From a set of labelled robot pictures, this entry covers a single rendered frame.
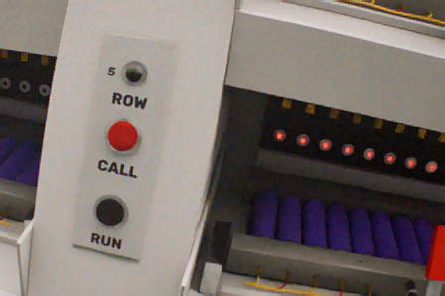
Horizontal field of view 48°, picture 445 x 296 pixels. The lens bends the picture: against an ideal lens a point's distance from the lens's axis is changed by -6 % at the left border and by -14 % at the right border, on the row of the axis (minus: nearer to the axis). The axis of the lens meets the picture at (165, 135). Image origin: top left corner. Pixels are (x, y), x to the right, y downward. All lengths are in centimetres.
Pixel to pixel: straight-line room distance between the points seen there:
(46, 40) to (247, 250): 19
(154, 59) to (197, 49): 2
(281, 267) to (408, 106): 14
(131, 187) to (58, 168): 4
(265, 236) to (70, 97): 18
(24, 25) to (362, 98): 20
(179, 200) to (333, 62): 11
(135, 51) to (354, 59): 12
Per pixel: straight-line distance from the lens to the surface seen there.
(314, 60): 30
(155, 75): 29
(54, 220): 32
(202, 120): 29
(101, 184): 30
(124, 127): 29
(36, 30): 33
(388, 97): 31
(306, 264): 38
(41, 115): 49
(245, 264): 38
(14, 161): 45
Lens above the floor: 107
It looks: 7 degrees down
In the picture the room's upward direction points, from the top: 10 degrees clockwise
